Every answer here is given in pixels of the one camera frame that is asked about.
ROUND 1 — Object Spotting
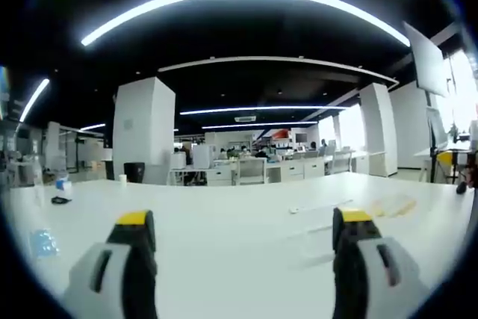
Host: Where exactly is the short ceiling light strip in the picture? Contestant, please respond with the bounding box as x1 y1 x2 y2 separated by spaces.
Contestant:
19 78 51 123

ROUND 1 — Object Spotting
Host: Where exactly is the hanging flat monitor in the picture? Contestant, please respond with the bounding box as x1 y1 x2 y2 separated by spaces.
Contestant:
402 21 450 99

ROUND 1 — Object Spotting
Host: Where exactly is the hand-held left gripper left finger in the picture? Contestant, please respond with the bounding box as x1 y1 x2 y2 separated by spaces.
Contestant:
62 209 159 319

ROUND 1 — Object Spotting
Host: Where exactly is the row of white office desks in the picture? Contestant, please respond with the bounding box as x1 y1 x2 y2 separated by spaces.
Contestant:
170 149 389 187

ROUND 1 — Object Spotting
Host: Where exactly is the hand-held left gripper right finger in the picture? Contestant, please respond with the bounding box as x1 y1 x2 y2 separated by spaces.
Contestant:
332 206 431 319

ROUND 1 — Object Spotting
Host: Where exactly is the blue patterned plastic bag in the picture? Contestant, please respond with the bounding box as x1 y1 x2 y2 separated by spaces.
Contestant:
28 226 61 261

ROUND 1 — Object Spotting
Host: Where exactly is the yellow chair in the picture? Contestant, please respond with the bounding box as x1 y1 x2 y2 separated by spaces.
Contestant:
435 149 468 185

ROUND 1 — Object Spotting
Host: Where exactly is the yellowish clear plastic bag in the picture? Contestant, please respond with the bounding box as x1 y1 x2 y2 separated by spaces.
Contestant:
367 193 418 219

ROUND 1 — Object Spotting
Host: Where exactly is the black waste bin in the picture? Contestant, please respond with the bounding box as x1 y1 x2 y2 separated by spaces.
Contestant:
123 161 146 185

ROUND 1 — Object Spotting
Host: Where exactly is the white small fridge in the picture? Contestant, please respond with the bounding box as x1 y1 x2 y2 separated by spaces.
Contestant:
191 145 214 170

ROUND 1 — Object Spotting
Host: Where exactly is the clear plastic water bottle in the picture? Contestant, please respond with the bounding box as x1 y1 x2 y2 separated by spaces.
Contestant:
31 153 46 206

